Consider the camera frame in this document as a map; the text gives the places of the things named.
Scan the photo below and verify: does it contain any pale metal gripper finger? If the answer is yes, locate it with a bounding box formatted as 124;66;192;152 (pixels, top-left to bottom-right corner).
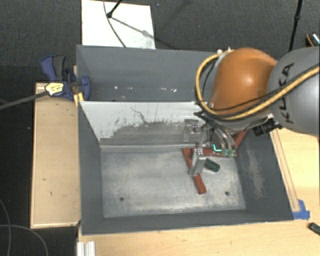
196;149;208;175
187;149;201;176

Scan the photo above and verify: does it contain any black cylinder on white bracket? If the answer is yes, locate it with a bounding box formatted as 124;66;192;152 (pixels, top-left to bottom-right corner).
251;119;281;137

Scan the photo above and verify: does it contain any red-brown flat block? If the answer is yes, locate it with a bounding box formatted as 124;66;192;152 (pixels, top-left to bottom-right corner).
181;147;208;195
202;147;237;158
232;129;249;152

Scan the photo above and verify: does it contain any dark green flat block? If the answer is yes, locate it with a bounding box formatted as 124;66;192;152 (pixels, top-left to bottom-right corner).
203;159;221;174

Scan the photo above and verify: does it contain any grey metal bin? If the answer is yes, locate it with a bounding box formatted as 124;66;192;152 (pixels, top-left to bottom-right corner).
75;44;295;236

